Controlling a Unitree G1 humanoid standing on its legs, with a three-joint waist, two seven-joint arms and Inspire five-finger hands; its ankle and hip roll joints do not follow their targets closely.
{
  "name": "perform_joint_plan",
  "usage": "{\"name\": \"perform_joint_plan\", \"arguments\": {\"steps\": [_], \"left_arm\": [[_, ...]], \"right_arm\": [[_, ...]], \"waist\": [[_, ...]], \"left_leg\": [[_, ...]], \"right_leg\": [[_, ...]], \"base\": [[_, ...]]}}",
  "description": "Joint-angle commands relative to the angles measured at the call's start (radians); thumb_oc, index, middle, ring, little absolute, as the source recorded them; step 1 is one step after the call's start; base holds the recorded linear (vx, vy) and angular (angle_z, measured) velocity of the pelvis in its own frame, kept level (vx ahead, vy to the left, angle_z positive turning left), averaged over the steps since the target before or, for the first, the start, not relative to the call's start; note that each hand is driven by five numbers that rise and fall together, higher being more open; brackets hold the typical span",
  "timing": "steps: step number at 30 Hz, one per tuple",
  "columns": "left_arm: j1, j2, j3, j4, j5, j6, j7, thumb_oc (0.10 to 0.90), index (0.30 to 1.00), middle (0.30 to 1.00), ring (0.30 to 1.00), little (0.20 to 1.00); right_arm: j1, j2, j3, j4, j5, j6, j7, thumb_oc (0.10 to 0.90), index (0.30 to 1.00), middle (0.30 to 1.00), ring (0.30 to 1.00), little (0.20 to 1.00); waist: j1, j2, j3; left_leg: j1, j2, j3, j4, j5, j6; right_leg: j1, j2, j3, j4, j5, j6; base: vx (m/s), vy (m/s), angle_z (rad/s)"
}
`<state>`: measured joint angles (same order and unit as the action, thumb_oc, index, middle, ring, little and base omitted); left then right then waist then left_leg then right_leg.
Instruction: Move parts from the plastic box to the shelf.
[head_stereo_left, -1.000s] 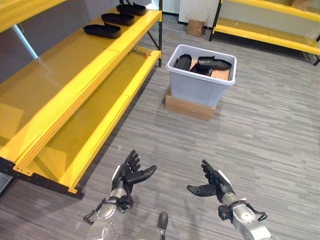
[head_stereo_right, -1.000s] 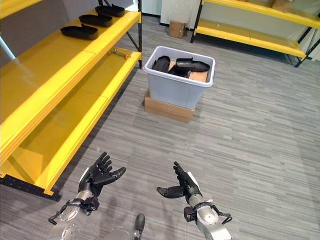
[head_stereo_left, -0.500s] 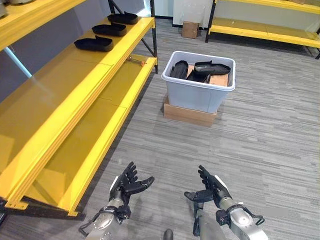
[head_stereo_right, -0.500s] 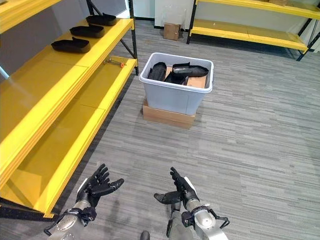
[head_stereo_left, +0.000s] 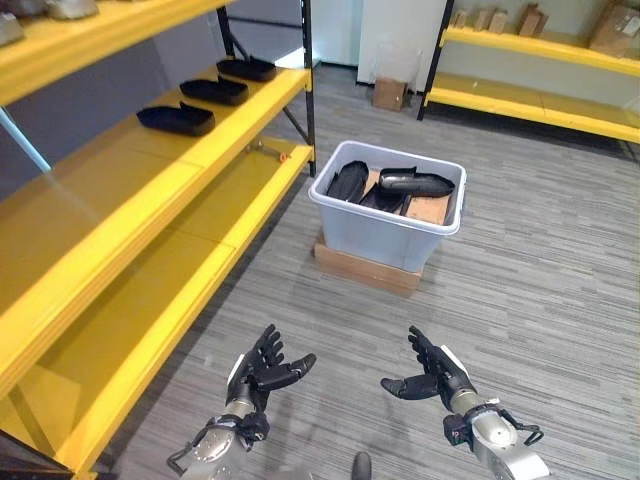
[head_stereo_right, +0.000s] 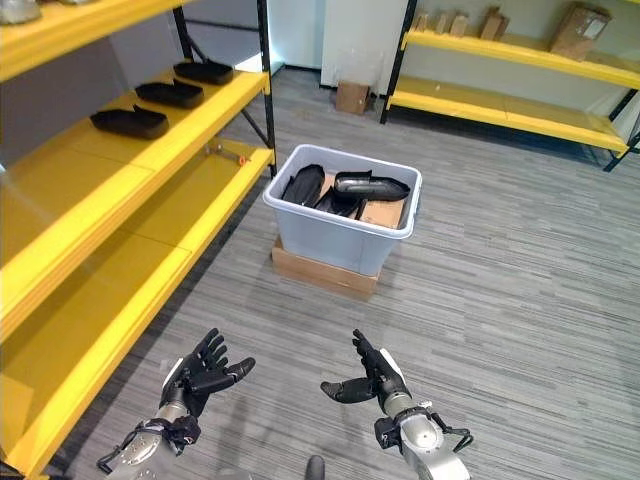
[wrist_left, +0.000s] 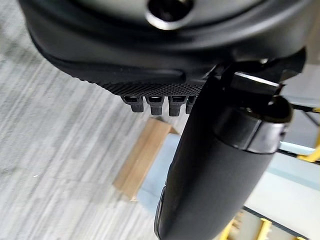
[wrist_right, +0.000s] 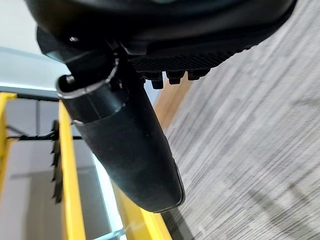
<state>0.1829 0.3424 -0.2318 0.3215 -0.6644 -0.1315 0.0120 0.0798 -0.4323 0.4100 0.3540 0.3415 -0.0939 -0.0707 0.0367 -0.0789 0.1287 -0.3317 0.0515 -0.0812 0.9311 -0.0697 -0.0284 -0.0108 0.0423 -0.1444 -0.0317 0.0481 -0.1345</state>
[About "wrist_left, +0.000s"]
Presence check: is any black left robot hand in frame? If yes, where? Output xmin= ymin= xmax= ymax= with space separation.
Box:
xmin=17 ymin=0 xmax=316 ymax=240

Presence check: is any brown cardboard box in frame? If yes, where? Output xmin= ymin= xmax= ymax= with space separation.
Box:
xmin=112 ymin=117 xmax=180 ymax=202

